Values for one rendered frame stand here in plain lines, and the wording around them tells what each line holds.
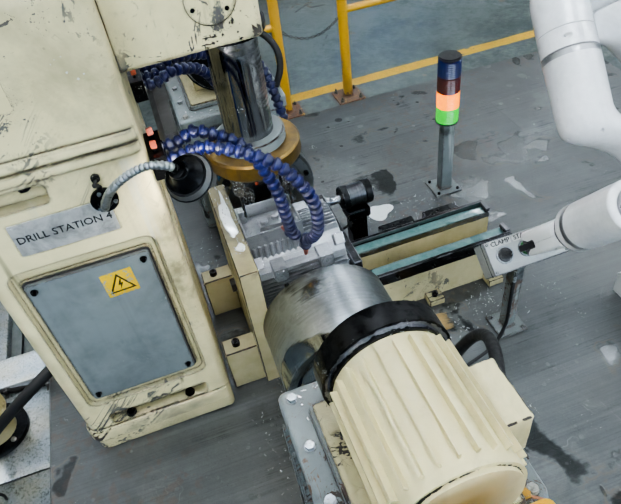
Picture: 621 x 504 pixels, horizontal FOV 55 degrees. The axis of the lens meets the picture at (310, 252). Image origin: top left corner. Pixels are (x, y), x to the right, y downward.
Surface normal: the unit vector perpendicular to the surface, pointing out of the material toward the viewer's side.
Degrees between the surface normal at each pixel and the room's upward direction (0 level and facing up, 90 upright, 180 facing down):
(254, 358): 90
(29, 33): 90
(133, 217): 90
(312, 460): 0
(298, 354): 47
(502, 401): 0
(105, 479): 0
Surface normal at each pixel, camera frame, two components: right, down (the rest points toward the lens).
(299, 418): -0.11, -0.72
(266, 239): 0.32, 0.63
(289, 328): -0.72, -0.32
